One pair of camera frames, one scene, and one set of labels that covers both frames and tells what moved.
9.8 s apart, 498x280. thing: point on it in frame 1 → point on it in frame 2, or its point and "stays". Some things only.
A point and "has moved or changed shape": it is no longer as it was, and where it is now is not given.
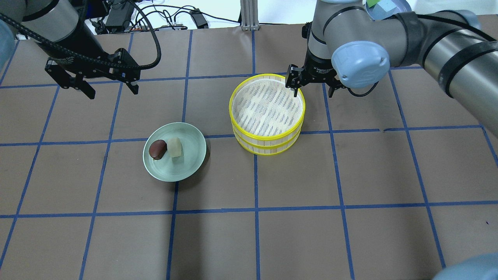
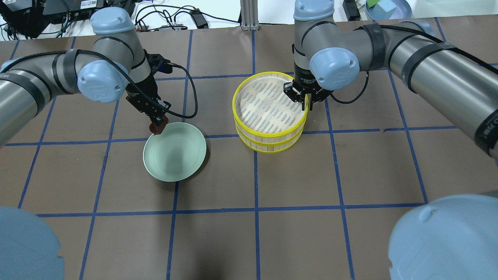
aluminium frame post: x=249 y=15 stays
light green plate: x=170 y=169 stays
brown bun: x=157 y=149 → x=158 y=130
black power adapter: x=199 y=18 stays
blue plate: x=377 y=13 stays
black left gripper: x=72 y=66 → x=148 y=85
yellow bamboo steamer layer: x=264 y=113 has moved or changed shape
